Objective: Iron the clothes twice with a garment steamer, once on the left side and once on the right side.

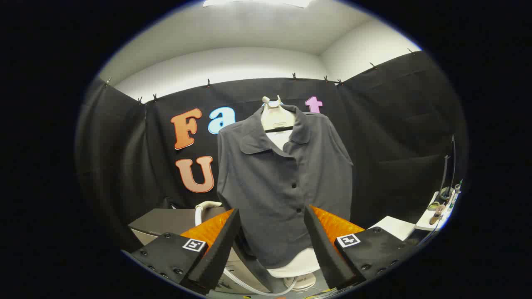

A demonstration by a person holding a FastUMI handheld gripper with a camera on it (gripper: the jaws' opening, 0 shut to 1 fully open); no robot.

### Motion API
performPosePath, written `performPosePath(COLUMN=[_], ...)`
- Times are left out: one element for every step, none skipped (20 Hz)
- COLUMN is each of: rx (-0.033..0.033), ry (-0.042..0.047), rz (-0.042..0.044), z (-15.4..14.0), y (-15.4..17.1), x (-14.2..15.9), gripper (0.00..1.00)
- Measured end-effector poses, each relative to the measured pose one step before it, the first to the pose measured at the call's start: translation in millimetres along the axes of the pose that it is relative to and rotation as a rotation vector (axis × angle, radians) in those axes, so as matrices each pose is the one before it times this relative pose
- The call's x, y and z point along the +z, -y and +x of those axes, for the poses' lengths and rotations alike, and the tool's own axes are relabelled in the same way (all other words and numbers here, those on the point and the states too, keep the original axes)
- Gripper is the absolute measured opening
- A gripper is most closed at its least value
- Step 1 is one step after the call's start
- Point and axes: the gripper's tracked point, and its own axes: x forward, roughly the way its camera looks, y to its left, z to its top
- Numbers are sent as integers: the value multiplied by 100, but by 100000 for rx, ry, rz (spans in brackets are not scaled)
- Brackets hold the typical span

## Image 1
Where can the white cabinet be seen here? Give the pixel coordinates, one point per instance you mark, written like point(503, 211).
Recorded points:
point(395, 227)

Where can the round mannequin stand base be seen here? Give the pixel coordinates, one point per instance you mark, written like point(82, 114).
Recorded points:
point(305, 282)

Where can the brown bottle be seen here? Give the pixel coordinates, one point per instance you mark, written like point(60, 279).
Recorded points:
point(437, 214)

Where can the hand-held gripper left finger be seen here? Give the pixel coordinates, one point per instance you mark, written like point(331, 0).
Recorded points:
point(216, 257)

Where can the white mannequin torso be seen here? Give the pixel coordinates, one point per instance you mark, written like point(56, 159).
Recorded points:
point(276, 118)

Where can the white side table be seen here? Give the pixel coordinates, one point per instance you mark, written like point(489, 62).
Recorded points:
point(426, 220)

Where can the grey drawer cabinet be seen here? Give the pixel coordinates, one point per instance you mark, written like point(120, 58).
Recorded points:
point(166, 220)

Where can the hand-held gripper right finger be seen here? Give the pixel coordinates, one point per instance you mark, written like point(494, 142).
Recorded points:
point(324, 249)

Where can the grey collared button shirt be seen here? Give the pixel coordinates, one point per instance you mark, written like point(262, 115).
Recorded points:
point(270, 187)

